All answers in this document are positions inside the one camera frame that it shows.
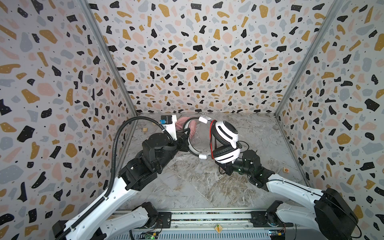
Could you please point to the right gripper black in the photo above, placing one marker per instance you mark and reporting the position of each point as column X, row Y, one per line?
column 229, row 167

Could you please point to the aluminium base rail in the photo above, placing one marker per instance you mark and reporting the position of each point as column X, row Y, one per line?
column 199, row 224

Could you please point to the white black headphones with cable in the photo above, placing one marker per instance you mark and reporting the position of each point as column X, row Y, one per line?
column 225, row 146

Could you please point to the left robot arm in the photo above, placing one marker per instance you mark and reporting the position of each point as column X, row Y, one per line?
column 94, row 222

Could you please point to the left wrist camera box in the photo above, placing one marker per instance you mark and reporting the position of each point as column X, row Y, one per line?
column 169, row 122

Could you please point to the pink headphones with cable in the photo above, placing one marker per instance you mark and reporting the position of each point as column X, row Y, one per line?
column 188, row 123

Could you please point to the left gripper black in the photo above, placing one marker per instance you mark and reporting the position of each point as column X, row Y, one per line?
column 182, row 138

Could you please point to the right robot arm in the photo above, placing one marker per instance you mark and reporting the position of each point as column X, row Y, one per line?
column 322, row 210

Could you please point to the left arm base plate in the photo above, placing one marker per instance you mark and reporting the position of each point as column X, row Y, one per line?
column 163, row 221

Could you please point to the green circuit board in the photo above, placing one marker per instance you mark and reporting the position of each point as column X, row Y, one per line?
column 149, row 236

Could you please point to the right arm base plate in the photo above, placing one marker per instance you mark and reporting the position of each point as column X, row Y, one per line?
column 267, row 219

